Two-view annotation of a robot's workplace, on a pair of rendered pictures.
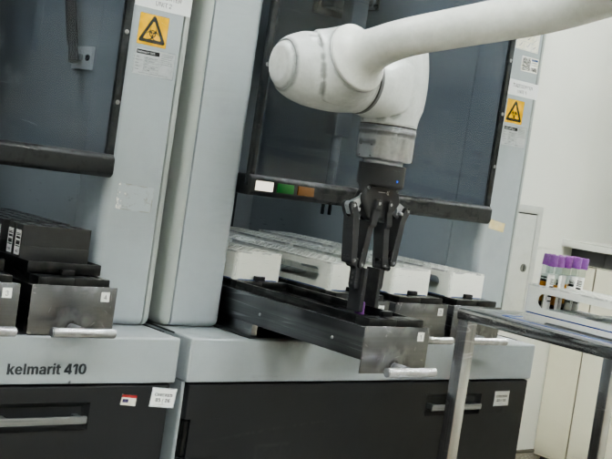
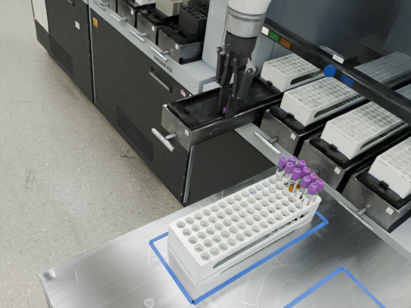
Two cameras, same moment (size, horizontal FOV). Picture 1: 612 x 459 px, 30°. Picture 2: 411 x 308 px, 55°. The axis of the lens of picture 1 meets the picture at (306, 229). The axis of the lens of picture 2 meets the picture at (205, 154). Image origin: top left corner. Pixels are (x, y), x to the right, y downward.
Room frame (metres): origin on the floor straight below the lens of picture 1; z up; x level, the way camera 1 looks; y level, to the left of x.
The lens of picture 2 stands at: (1.71, -1.00, 1.43)
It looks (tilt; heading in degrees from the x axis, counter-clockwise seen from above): 41 degrees down; 86
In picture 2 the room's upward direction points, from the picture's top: 10 degrees clockwise
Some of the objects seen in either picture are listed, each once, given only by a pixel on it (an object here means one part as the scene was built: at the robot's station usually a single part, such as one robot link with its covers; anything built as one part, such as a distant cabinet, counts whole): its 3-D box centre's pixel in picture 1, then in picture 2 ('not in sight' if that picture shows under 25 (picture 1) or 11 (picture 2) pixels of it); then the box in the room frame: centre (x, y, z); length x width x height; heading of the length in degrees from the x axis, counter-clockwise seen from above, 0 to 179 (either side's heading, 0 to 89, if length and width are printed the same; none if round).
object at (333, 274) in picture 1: (297, 268); (326, 97); (2.11, 0.01, 0.83); 0.30 x 0.10 x 0.06; 40
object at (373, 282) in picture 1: (372, 289); (231, 106); (1.82, -0.12, 0.84); 0.03 x 0.01 x 0.07; 40
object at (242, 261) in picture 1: (209, 257); (303, 68); (2.06, 0.17, 0.83); 0.30 x 0.10 x 0.06; 40
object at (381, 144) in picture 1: (385, 146); (244, 20); (1.81, -0.11, 1.07); 0.09 x 0.09 x 0.06
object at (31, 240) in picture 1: (52, 247); (190, 21); (1.67, 0.36, 0.85); 0.12 x 0.02 x 0.06; 131
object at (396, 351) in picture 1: (265, 305); (260, 96); (1.92, 0.05, 0.78); 0.73 x 0.14 x 0.09; 40
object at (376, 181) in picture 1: (379, 191); (238, 49); (1.81, -0.11, 1.00); 0.08 x 0.07 x 0.09; 130
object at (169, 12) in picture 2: not in sight; (166, 5); (1.57, 0.48, 0.85); 0.12 x 0.02 x 0.06; 131
